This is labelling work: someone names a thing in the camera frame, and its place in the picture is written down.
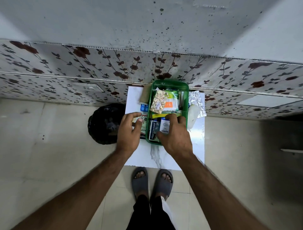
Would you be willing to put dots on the person's right forearm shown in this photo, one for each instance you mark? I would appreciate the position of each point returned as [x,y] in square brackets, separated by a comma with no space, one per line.
[213,196]

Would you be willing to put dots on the white bar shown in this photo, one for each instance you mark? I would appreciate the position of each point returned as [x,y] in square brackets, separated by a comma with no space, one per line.
[292,151]

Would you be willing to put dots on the off-white gauze bandage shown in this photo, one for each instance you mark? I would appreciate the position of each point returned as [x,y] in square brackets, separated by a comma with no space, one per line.
[193,116]

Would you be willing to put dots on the black bin bag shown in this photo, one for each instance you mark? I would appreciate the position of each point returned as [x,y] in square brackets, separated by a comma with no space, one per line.
[104,125]

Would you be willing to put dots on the green yellow cotton swab packet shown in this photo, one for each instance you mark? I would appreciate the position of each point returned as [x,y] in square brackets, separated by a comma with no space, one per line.
[172,104]

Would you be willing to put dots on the person's right hand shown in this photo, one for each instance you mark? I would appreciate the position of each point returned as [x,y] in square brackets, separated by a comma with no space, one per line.
[177,139]

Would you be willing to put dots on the person's left forearm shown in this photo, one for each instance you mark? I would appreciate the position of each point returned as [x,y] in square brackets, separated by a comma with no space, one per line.
[78,196]

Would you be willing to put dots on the black trousers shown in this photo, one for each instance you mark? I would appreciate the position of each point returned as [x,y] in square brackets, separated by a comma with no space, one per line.
[139,218]

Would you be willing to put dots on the person's left foot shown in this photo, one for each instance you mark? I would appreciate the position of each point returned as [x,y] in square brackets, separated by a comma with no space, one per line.
[139,174]

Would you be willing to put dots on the gold capsule blister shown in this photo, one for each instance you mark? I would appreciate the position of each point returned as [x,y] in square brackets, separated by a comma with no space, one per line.
[159,102]

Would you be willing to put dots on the white marble side table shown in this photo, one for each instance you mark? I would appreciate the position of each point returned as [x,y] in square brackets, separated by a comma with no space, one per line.
[142,158]

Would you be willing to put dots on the small white green medicine box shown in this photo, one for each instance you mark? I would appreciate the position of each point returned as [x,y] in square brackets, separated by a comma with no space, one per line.
[164,126]

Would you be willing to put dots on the white wall switch plate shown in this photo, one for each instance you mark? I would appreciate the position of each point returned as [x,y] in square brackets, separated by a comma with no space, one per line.
[91,87]

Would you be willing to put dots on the person's foot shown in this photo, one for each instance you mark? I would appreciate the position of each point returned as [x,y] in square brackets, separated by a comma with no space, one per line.
[167,177]
[139,174]

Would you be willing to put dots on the grey slipper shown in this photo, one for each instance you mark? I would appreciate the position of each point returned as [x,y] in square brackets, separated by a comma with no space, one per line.
[163,187]
[139,187]

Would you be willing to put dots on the person's right foot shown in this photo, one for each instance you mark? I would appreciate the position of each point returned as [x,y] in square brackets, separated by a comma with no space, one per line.
[167,177]

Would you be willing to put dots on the large silver foil blister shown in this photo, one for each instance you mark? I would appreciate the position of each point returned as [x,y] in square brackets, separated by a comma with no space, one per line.
[197,102]

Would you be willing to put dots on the person's left hand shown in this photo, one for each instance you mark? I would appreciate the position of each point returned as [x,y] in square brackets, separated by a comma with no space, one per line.
[126,137]

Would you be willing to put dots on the green plastic tray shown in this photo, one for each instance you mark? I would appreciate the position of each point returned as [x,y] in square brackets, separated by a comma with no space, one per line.
[170,84]

